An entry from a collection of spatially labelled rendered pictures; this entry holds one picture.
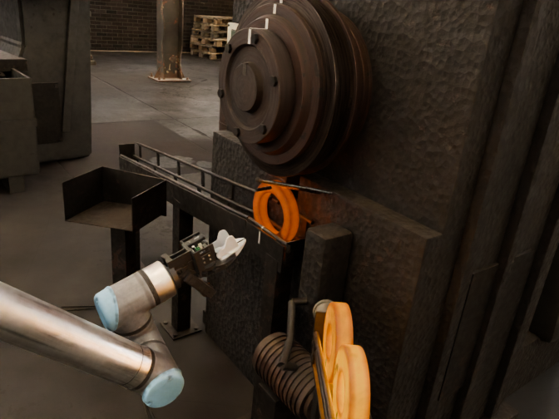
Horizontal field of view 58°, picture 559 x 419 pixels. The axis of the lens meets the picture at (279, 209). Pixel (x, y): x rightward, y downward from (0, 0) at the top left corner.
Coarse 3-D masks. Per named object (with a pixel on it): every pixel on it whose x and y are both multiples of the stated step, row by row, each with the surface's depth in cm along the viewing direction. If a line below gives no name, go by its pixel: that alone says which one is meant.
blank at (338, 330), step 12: (336, 312) 95; (348, 312) 96; (324, 324) 106; (336, 324) 93; (348, 324) 93; (324, 336) 105; (336, 336) 92; (348, 336) 92; (324, 348) 103; (336, 348) 92; (324, 360) 102
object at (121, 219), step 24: (96, 168) 176; (72, 192) 166; (96, 192) 178; (120, 192) 180; (144, 192) 160; (72, 216) 169; (96, 216) 169; (120, 216) 169; (144, 216) 163; (120, 240) 170; (120, 264) 174
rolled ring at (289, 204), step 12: (276, 180) 143; (264, 192) 146; (276, 192) 140; (288, 192) 139; (264, 204) 150; (288, 204) 137; (264, 216) 150; (288, 216) 138; (288, 228) 139; (288, 240) 142
